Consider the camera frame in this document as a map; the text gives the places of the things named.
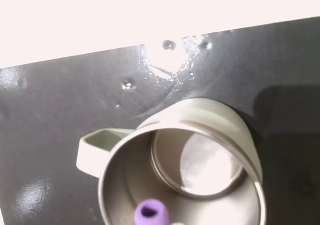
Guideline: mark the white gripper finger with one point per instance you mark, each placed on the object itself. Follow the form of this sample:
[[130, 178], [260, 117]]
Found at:
[[179, 223]]

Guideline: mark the grey-green steel-lined mug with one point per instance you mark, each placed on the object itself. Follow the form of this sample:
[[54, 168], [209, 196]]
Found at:
[[205, 115]]

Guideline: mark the purple ribbed pen grip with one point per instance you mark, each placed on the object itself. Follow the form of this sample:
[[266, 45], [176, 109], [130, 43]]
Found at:
[[152, 213]]

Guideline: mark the black glossy mat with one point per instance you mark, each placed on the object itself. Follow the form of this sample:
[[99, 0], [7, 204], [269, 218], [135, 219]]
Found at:
[[62, 97]]

